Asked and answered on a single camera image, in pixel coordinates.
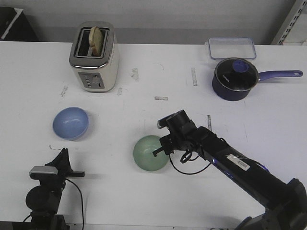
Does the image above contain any green bowl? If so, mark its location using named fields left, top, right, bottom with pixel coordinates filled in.
left=133, top=135, right=168, bottom=172

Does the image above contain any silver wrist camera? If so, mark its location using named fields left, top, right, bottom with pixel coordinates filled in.
left=29, top=166, right=58, bottom=180
left=157, top=113, right=177, bottom=129

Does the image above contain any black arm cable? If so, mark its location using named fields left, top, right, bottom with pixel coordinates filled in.
left=168, top=138, right=226, bottom=175
left=23, top=178, right=84, bottom=230

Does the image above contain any dark blue saucepan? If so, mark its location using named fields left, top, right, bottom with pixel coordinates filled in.
left=212, top=70, right=303, bottom=101

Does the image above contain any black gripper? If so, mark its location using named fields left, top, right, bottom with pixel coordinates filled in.
left=153, top=110, right=204, bottom=157
left=44, top=148, right=85, bottom=189

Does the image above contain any blue bowl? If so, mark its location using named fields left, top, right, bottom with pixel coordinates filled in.
left=52, top=107, right=89, bottom=140

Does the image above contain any cream and chrome toaster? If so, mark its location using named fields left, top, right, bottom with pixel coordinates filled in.
left=69, top=21, right=119, bottom=92

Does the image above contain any glass pot lid blue knob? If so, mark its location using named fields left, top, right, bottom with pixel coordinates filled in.
left=214, top=57, right=259, bottom=92

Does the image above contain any metal shelf upright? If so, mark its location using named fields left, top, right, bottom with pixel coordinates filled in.
left=271, top=0, right=307, bottom=46

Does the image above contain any bread slice in toaster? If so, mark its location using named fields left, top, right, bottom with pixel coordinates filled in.
left=88, top=26, right=105, bottom=57

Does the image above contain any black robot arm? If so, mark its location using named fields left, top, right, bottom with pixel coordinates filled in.
left=25, top=148, right=85, bottom=230
left=153, top=110, right=307, bottom=230

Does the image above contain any clear plastic food container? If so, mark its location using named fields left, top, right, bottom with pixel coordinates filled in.
left=205, top=37, right=257, bottom=60

